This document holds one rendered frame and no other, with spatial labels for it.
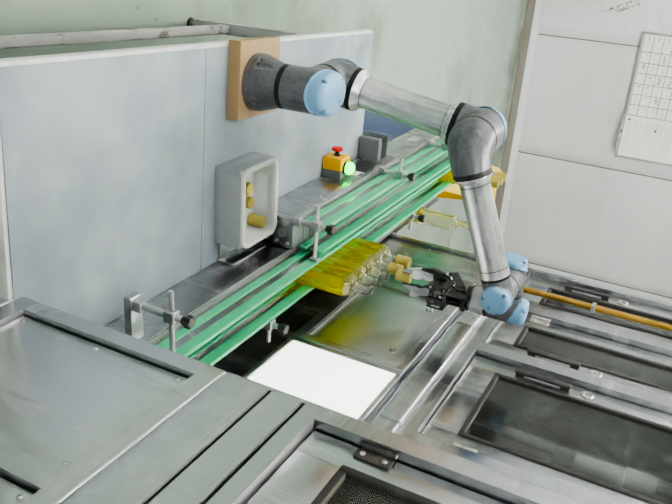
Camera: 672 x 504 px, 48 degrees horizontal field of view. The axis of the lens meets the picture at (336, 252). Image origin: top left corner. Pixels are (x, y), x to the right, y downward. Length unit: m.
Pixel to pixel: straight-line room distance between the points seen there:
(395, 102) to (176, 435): 1.12
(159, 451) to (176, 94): 0.95
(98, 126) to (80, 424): 0.67
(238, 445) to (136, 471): 0.15
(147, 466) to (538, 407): 1.19
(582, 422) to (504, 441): 0.24
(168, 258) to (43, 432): 0.80
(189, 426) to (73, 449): 0.17
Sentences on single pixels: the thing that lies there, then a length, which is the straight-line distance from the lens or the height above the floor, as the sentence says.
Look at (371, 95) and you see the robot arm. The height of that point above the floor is 1.07.
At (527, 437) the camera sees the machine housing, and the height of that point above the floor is 1.66.
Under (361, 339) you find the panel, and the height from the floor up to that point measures 1.15.
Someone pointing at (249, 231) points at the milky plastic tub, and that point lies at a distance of 2.13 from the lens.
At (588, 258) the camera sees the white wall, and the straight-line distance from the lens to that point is 8.35.
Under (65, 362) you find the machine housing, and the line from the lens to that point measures 1.39.
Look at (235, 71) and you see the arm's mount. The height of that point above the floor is 0.77.
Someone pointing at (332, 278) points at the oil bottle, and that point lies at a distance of 2.13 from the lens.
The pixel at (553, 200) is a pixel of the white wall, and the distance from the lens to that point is 8.22.
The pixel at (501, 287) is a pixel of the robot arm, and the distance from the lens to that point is 1.91.
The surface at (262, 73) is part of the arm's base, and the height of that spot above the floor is 0.83.
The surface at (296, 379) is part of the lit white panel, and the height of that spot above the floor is 1.10.
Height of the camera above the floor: 1.87
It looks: 24 degrees down
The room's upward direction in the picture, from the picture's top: 105 degrees clockwise
